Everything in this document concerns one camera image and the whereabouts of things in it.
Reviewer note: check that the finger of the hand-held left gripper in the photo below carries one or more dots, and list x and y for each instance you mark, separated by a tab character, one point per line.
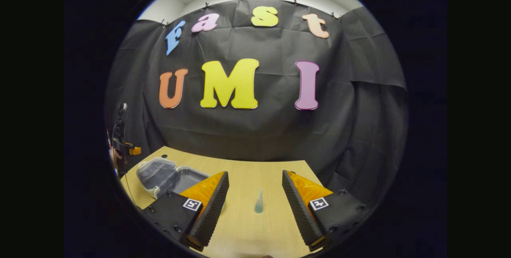
135	151

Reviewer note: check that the white suitcase with grey lining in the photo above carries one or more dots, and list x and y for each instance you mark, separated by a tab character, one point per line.
187	176

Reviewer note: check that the black backdrop cloth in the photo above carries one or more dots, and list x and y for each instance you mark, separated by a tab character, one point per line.
271	130

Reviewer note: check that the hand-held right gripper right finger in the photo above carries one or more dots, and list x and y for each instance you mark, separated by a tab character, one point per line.
298	210

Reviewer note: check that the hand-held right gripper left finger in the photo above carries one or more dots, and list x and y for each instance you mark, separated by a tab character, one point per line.
211	214

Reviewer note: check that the white and blue cream tube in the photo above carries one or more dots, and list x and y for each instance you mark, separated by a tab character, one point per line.
259	206

